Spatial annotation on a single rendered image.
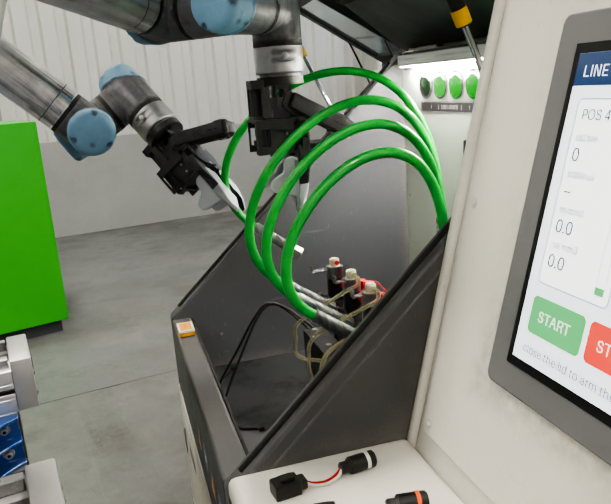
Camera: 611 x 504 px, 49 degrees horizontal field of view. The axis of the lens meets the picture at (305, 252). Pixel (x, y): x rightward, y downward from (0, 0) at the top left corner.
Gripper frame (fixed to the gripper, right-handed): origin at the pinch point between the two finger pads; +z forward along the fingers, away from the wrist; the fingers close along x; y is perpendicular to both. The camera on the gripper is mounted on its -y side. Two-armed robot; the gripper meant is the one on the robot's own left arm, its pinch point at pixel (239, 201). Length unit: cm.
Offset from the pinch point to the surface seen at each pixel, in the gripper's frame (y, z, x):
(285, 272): -7.7, 21.5, 30.1
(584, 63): -45, 30, 46
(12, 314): 218, -130, -207
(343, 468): -1, 43, 38
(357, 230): -5.6, 12.5, -33.5
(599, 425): -26, 52, 52
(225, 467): 14, 34, 34
